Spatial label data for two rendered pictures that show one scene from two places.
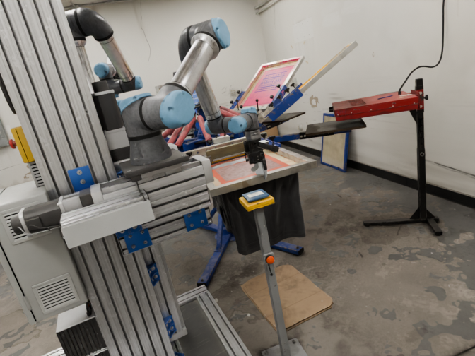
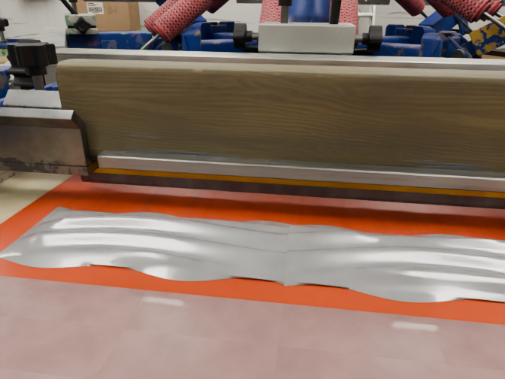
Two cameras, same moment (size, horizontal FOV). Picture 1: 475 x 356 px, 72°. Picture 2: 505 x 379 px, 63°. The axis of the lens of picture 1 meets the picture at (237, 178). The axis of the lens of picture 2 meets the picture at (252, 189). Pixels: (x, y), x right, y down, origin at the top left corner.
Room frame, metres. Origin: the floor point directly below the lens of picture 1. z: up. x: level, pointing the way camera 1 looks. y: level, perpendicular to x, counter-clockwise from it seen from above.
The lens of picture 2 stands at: (1.87, -0.08, 1.10)
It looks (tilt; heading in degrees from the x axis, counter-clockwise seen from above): 24 degrees down; 21
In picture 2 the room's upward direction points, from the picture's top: 1 degrees clockwise
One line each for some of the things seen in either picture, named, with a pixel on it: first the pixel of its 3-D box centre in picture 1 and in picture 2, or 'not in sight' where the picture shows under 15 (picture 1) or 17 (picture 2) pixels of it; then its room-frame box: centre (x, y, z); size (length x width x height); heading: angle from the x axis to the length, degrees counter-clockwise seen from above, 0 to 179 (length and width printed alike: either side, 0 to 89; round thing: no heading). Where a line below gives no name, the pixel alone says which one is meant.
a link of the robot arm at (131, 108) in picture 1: (141, 114); not in sight; (1.18, 0.29, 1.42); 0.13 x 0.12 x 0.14; 58
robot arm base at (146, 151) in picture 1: (148, 146); not in sight; (1.19, 0.30, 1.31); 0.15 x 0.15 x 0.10
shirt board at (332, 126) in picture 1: (282, 137); not in sight; (2.79, -0.45, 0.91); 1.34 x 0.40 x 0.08; 73
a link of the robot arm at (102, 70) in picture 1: (104, 70); not in sight; (1.92, 0.60, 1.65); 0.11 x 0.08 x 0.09; 177
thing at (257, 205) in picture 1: (272, 285); not in sight; (1.38, -0.06, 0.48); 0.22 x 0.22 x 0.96; 13
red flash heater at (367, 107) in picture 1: (373, 105); not in sight; (2.57, -1.17, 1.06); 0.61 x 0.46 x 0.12; 73
